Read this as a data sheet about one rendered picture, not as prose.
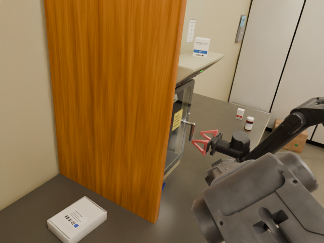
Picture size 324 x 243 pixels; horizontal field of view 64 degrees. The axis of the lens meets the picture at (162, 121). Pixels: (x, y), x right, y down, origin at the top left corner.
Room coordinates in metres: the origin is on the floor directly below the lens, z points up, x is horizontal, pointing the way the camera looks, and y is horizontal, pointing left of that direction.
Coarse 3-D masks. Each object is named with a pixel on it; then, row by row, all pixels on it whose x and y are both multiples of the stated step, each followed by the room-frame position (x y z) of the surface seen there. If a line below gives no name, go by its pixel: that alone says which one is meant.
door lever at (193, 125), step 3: (186, 120) 1.03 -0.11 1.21; (186, 123) 1.01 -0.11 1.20; (189, 123) 1.01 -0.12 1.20; (192, 123) 1.00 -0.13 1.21; (192, 126) 1.00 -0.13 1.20; (195, 126) 1.00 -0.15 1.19; (192, 129) 0.99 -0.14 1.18; (192, 132) 0.99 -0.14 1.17; (189, 135) 1.00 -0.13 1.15; (192, 135) 0.99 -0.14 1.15; (189, 138) 1.00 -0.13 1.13; (192, 138) 1.00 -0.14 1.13
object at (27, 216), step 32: (192, 96) 2.06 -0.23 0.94; (224, 128) 1.53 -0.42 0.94; (256, 128) 1.59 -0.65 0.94; (192, 160) 1.12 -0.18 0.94; (32, 192) 0.76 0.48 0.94; (64, 192) 0.78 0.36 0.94; (192, 192) 0.87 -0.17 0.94; (0, 224) 0.60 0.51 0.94; (32, 224) 0.62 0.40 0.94; (128, 224) 0.66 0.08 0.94; (160, 224) 0.68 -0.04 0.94; (192, 224) 0.70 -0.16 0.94
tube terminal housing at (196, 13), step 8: (192, 0) 0.96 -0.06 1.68; (200, 0) 1.03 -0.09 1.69; (192, 8) 0.97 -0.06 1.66; (200, 8) 1.04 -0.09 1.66; (192, 16) 0.98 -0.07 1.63; (200, 16) 1.05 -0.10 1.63; (184, 24) 0.93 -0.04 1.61; (200, 24) 1.06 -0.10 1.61; (184, 32) 0.93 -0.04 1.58; (200, 32) 1.07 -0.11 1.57; (184, 40) 0.94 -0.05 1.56; (184, 48) 0.95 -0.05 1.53; (192, 48) 1.02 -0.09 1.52
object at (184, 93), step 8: (192, 80) 1.04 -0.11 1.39; (176, 88) 0.91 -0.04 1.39; (184, 88) 0.97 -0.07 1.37; (192, 88) 1.05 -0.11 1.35; (176, 96) 0.91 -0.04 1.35; (184, 96) 0.98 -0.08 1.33; (176, 104) 0.92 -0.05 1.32; (184, 104) 0.99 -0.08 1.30; (176, 112) 0.93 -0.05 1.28; (184, 112) 1.00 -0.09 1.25; (184, 120) 1.02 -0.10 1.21; (176, 128) 0.95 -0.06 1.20; (184, 128) 1.03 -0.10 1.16; (176, 136) 0.96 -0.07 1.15; (184, 136) 1.05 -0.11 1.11; (168, 144) 0.90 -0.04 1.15; (176, 144) 0.98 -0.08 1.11; (184, 144) 1.06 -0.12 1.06; (168, 152) 0.91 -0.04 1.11; (176, 152) 0.99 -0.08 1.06; (168, 160) 0.92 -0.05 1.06; (176, 160) 1.00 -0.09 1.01; (168, 168) 0.93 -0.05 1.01
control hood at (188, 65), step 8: (184, 56) 0.90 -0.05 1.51; (192, 56) 0.91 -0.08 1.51; (208, 56) 0.94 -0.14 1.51; (216, 56) 0.96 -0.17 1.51; (184, 64) 0.78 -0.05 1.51; (192, 64) 0.80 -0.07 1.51; (200, 64) 0.81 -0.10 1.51; (208, 64) 0.86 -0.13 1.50; (184, 72) 0.75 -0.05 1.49; (192, 72) 0.74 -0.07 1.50; (200, 72) 0.99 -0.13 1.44; (176, 80) 0.76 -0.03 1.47
